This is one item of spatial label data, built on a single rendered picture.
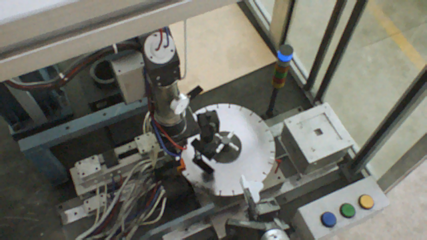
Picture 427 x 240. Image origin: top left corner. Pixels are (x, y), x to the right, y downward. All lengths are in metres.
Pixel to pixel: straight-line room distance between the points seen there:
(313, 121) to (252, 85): 0.35
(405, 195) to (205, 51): 1.37
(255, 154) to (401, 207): 1.30
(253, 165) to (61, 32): 1.15
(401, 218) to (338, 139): 1.06
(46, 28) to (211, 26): 1.69
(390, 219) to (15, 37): 2.34
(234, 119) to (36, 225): 0.78
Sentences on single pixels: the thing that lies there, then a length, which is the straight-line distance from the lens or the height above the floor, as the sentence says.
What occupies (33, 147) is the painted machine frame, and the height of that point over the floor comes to 1.04.
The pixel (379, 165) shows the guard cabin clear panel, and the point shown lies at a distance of 1.54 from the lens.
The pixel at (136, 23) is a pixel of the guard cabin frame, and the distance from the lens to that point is 0.27.
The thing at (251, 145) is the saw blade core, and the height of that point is 0.95.
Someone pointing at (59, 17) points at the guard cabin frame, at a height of 2.04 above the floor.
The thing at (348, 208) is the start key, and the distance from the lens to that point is 1.44.
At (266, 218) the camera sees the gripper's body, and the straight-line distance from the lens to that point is 1.19.
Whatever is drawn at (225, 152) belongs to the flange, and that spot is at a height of 0.96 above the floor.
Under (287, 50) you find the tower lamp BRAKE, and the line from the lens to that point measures 1.36.
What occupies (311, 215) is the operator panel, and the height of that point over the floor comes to 0.90.
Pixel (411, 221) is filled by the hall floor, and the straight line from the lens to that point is 2.53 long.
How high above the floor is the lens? 2.22
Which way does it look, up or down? 62 degrees down
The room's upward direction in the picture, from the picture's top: 1 degrees clockwise
